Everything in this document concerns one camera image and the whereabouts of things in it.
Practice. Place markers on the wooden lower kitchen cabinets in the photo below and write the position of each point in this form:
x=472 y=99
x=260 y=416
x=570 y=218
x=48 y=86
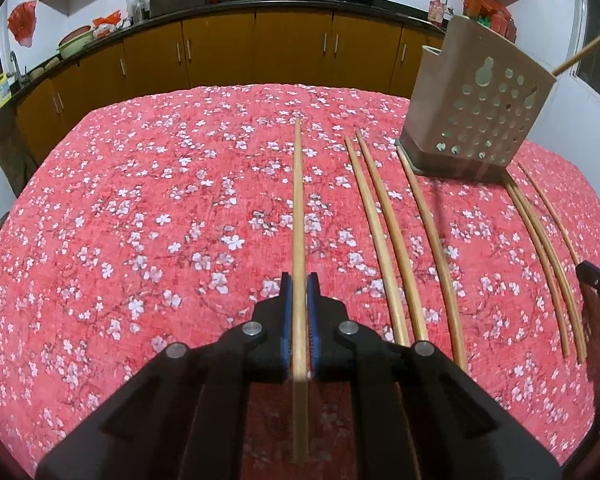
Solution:
x=290 y=50

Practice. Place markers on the orange plastic bag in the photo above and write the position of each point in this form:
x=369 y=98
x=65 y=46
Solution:
x=107 y=22

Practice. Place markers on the pink bottle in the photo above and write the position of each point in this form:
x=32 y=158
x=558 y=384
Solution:
x=436 y=11

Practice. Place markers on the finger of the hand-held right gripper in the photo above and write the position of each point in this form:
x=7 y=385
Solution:
x=599 y=285

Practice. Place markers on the clear plastic bag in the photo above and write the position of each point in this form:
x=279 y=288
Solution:
x=139 y=6

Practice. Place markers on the beige perforated chopstick holder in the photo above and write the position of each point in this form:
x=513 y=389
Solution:
x=429 y=110

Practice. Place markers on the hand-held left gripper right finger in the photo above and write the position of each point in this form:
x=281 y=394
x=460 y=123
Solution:
x=314 y=310

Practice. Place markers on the green basin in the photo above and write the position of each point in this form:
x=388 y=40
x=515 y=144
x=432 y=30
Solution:
x=75 y=44

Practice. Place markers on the red hanging plastic bag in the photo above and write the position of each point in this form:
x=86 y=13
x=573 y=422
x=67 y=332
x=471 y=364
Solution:
x=22 y=22

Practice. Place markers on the yellow detergent bottle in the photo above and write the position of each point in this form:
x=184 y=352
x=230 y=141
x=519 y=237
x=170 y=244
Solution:
x=1 y=92

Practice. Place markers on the metal faucet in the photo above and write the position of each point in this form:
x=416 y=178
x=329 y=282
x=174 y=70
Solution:
x=16 y=67

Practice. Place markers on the red food packets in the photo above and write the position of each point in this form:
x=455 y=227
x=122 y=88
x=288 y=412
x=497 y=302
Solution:
x=497 y=15

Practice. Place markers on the red floral tablecloth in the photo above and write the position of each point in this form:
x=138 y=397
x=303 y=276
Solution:
x=155 y=185

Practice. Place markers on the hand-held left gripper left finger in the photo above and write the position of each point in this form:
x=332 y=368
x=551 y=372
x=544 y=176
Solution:
x=286 y=310

